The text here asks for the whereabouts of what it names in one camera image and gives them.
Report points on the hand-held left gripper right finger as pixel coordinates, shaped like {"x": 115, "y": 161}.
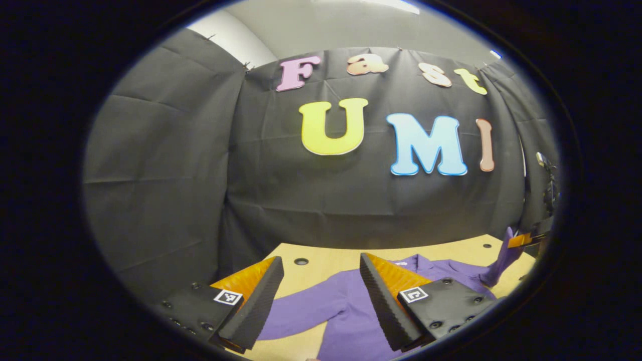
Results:
{"x": 386, "y": 306}

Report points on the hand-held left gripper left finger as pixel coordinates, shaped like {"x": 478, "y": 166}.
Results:
{"x": 253, "y": 311}

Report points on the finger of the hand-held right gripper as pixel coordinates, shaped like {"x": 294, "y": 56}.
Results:
{"x": 521, "y": 240}

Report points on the purple button-up shirt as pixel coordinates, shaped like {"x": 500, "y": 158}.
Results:
{"x": 346, "y": 301}

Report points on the black backdrop cloth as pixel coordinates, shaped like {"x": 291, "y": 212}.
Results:
{"x": 351, "y": 200}

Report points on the small ceiling light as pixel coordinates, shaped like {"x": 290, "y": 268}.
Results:
{"x": 496, "y": 54}

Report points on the large ceiling light panel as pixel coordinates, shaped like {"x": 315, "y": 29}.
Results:
{"x": 393, "y": 5}

